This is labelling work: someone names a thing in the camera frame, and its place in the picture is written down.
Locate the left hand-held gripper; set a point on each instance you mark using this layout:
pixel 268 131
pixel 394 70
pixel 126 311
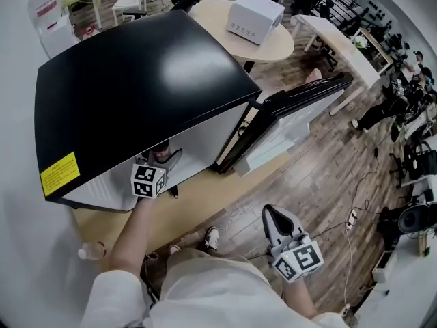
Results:
pixel 147 181

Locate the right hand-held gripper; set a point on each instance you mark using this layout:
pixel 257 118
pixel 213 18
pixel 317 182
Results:
pixel 300 260

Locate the dark cola bottle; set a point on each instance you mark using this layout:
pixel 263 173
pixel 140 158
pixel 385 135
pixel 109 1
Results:
pixel 160 154

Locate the black mini fridge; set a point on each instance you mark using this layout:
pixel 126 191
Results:
pixel 136 80

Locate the person's right forearm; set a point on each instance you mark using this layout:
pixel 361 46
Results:
pixel 300 299

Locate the person's left forearm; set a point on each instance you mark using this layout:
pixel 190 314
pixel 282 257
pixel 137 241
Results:
pixel 133 238

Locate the light wooden platform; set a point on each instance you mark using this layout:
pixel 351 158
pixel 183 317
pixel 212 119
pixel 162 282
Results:
pixel 191 197

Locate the white power strip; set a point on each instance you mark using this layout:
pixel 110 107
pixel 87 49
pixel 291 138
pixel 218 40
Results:
pixel 351 217
pixel 345 312

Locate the person's right shoe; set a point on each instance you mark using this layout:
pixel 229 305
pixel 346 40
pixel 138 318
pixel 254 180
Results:
pixel 211 238

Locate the person's shoe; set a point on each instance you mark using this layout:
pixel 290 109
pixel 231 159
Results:
pixel 211 238
pixel 174 249

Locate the person's left shoe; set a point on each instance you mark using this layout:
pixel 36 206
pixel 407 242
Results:
pixel 174 249

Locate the person's white t-shirt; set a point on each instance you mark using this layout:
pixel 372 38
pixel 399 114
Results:
pixel 211 285

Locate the yellow warning sticker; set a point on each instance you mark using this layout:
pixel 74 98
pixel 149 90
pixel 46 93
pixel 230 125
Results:
pixel 59 174

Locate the white plastic box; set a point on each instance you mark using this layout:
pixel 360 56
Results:
pixel 384 266

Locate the black round fan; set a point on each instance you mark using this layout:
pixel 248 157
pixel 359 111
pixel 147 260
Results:
pixel 414 219

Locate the round light wooden table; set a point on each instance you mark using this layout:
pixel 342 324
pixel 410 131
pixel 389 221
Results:
pixel 239 48

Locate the clear jug red cap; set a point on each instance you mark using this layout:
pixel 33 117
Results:
pixel 89 32

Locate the white water dispenser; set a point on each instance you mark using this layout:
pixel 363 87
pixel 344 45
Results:
pixel 56 36

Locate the white wooden chair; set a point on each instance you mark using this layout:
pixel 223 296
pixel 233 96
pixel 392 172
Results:
pixel 129 2

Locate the white microwave oven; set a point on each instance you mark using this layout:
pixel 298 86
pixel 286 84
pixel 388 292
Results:
pixel 254 15

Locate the long white desk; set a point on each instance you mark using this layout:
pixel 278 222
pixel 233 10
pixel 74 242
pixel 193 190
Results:
pixel 341 50

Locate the clear water dispenser jug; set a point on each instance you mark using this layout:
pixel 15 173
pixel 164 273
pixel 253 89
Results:
pixel 46 7

